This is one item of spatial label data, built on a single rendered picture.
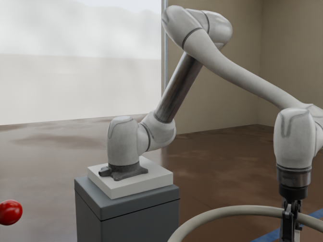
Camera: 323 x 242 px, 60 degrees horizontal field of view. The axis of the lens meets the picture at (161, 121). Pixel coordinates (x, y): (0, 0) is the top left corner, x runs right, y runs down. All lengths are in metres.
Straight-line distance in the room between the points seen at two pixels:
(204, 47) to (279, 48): 6.96
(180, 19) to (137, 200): 0.77
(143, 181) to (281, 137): 0.71
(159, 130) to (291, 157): 0.73
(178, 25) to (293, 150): 0.55
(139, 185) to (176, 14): 0.74
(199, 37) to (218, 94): 6.16
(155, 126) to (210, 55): 0.55
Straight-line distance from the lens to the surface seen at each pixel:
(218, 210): 0.91
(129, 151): 1.32
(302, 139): 0.81
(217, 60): 0.94
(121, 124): 1.30
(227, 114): 7.41
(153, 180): 1.34
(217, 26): 1.13
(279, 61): 7.87
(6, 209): 0.41
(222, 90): 7.21
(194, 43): 0.97
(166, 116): 1.35
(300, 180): 0.85
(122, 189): 1.28
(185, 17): 1.04
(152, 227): 1.38
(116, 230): 1.29
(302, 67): 7.51
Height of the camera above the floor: 1.33
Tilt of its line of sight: 9 degrees down
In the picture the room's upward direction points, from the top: straight up
